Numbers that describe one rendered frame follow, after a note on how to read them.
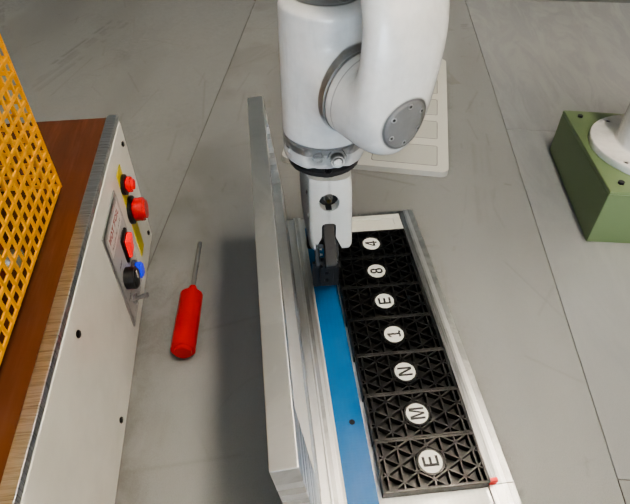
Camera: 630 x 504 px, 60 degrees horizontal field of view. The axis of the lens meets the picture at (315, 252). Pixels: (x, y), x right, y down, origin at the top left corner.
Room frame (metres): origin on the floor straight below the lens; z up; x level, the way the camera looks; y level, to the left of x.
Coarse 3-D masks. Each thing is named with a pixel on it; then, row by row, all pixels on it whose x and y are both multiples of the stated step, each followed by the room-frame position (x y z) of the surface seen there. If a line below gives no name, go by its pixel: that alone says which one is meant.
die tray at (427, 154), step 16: (432, 96) 0.94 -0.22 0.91; (432, 112) 0.89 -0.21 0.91; (432, 128) 0.83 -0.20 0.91; (416, 144) 0.78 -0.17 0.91; (432, 144) 0.78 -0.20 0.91; (288, 160) 0.74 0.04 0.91; (368, 160) 0.74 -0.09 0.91; (384, 160) 0.74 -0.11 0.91; (400, 160) 0.74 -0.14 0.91; (416, 160) 0.74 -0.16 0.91; (432, 160) 0.74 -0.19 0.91; (432, 176) 0.71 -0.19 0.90
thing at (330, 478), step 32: (288, 224) 0.57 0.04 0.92; (416, 224) 0.57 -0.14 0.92; (448, 320) 0.40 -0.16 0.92; (320, 352) 0.36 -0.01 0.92; (320, 384) 0.31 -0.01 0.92; (320, 416) 0.28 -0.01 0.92; (480, 416) 0.28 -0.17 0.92; (320, 448) 0.25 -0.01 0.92; (320, 480) 0.21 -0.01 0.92; (512, 480) 0.21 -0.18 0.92
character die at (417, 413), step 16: (368, 400) 0.29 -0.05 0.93; (384, 400) 0.29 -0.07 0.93; (400, 400) 0.29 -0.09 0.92; (416, 400) 0.29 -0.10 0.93; (432, 400) 0.29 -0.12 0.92; (448, 400) 0.29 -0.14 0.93; (368, 416) 0.27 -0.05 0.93; (384, 416) 0.27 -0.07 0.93; (400, 416) 0.28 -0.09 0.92; (416, 416) 0.27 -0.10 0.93; (432, 416) 0.27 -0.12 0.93; (448, 416) 0.28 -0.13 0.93; (464, 416) 0.27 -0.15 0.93; (384, 432) 0.26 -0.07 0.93; (400, 432) 0.26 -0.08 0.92; (416, 432) 0.26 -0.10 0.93; (432, 432) 0.26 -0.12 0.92; (448, 432) 0.26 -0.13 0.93; (464, 432) 0.26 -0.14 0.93
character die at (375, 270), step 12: (348, 264) 0.48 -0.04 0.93; (360, 264) 0.49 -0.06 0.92; (372, 264) 0.48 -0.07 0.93; (384, 264) 0.49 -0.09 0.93; (396, 264) 0.48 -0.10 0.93; (408, 264) 0.48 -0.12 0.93; (348, 276) 0.46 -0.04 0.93; (360, 276) 0.46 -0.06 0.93; (372, 276) 0.46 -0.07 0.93; (384, 276) 0.46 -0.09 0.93; (396, 276) 0.47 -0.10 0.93; (408, 276) 0.46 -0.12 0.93
